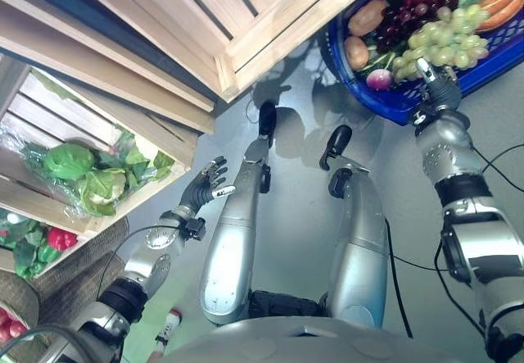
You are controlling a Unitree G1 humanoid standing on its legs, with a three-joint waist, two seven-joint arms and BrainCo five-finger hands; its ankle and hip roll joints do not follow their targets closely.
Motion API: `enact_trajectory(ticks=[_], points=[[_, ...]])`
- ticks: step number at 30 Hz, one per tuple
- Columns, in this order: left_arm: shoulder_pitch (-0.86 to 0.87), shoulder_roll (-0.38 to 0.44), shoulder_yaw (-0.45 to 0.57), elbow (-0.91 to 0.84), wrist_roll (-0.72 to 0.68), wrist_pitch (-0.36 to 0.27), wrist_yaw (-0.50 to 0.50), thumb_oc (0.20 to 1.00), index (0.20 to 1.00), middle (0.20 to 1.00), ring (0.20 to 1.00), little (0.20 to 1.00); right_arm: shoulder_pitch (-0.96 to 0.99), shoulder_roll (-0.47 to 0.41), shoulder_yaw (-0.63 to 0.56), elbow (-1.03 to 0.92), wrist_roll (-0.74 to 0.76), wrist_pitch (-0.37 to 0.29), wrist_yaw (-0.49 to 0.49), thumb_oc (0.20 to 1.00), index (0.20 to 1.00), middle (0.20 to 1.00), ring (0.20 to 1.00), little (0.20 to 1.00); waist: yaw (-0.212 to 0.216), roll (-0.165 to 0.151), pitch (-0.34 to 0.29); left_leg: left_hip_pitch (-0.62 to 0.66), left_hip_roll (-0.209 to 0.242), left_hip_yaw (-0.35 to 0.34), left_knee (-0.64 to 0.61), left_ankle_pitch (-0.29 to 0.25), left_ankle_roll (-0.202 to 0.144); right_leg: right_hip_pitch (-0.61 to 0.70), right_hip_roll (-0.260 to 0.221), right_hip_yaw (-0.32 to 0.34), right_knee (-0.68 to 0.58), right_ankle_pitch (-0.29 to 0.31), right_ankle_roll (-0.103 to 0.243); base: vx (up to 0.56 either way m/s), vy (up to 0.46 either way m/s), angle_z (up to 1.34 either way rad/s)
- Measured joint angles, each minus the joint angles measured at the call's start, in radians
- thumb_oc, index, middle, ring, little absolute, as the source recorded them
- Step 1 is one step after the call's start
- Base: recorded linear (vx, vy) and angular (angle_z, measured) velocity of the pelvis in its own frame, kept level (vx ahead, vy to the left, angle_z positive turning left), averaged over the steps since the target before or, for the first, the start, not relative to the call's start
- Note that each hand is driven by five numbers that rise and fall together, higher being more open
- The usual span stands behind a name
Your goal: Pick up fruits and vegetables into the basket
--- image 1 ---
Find purple grape bunch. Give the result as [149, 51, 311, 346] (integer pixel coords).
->
[373, 0, 460, 56]

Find clear plastic bag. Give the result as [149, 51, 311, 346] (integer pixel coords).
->
[0, 124, 126, 221]

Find brown burlap mat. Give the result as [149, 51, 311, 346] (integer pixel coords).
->
[0, 214, 133, 342]

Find large brown potato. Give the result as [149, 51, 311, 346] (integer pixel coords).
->
[347, 0, 389, 37]

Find green grape bunch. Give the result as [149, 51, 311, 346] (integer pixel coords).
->
[391, 4, 490, 82]

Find red bell pepper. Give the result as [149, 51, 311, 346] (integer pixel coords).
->
[45, 226, 79, 253]

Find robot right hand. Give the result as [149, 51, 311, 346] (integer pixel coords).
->
[415, 57, 463, 111]

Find robot left leg silver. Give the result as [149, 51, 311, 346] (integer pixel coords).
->
[200, 135, 273, 325]

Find green cabbage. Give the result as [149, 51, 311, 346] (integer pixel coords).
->
[43, 143, 97, 182]

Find small brown potato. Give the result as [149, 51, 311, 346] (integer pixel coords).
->
[342, 35, 370, 70]

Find white cauliflower with leaves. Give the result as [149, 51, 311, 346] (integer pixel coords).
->
[78, 167, 129, 217]

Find large pale wooden crate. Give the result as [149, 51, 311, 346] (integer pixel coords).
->
[56, 0, 396, 104]

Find green bell pepper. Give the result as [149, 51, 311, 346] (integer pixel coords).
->
[13, 239, 62, 280]

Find robot foot dark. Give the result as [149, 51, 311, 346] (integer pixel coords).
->
[318, 125, 353, 171]
[256, 100, 278, 139]

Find red apples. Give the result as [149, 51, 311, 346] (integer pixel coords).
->
[0, 306, 30, 342]

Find black cable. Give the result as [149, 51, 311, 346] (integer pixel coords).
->
[97, 225, 183, 298]
[382, 143, 524, 339]

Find low wooden crate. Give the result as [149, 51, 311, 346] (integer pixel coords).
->
[0, 202, 90, 281]

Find robot torso silver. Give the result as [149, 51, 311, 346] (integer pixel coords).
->
[161, 290, 486, 363]

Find grey cable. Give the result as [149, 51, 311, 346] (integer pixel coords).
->
[0, 323, 102, 363]

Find white red bottle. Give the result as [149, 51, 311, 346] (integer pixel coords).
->
[148, 306, 183, 363]

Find robot leg silver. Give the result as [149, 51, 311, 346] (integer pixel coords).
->
[200, 135, 273, 325]
[326, 164, 390, 330]

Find wooden crate with slats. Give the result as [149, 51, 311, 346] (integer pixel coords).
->
[0, 57, 201, 238]

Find blue plastic basket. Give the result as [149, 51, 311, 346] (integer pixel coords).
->
[317, 0, 524, 127]

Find pink white radish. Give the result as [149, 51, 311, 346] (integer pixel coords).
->
[364, 68, 395, 91]

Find wooden shelf planks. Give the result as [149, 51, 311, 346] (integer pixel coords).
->
[0, 0, 217, 135]

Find robot right foot dark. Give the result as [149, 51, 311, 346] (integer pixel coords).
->
[318, 125, 353, 171]

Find robot right leg silver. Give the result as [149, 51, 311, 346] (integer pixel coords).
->
[326, 164, 390, 330]

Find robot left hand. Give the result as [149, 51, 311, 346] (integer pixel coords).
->
[178, 156, 237, 217]

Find robot left foot dark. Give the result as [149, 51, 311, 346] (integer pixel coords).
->
[256, 100, 278, 139]

